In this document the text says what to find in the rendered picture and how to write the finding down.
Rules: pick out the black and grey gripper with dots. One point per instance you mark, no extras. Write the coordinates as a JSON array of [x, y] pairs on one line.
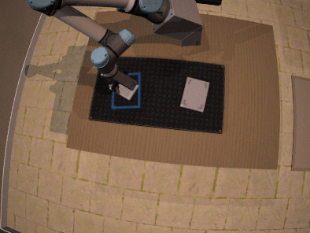
[[115, 84]]

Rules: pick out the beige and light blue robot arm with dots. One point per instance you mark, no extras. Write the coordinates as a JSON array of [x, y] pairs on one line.
[[103, 58]]

